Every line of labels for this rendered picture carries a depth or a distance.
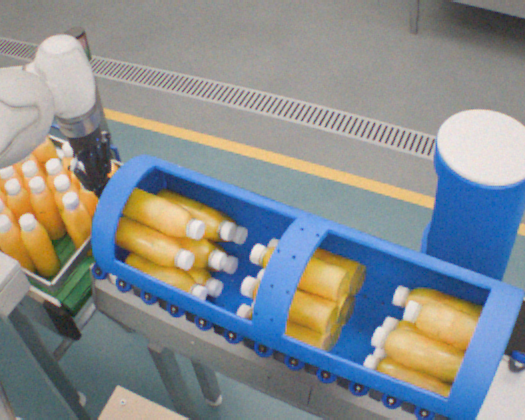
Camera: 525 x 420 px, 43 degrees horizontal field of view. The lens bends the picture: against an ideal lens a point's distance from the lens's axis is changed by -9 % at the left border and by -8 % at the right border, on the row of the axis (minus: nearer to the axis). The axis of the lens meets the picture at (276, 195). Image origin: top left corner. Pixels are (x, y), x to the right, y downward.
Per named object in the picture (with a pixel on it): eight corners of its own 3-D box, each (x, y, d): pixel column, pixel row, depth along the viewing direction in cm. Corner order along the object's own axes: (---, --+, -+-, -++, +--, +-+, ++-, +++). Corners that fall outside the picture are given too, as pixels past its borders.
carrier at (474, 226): (485, 296, 247) (411, 289, 252) (535, 118, 182) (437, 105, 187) (481, 363, 228) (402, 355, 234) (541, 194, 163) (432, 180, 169)
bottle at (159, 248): (132, 220, 158) (195, 248, 151) (119, 247, 156) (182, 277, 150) (118, 211, 152) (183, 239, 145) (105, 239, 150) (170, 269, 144)
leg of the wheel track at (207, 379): (217, 409, 240) (186, 318, 193) (203, 402, 242) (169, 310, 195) (225, 396, 243) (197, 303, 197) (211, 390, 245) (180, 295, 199)
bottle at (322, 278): (350, 279, 140) (272, 250, 146) (349, 263, 134) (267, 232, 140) (336, 308, 136) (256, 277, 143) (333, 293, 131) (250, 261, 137)
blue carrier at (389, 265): (462, 446, 130) (490, 389, 109) (109, 294, 161) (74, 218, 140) (506, 336, 146) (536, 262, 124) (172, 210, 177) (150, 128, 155)
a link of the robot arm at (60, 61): (98, 82, 138) (39, 96, 136) (82, 20, 126) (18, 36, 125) (100, 115, 131) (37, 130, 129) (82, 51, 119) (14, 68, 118)
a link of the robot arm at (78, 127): (45, 113, 133) (52, 134, 137) (76, 124, 130) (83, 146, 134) (72, 85, 138) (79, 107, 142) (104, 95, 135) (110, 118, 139)
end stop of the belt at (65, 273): (57, 291, 162) (53, 284, 159) (54, 290, 162) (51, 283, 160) (145, 181, 185) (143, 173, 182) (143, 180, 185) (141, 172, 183)
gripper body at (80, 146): (80, 108, 142) (90, 139, 149) (55, 133, 137) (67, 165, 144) (106, 116, 139) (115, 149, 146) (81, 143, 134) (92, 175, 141)
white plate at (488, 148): (535, 116, 181) (534, 119, 182) (439, 103, 186) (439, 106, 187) (541, 189, 163) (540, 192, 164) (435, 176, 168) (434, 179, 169)
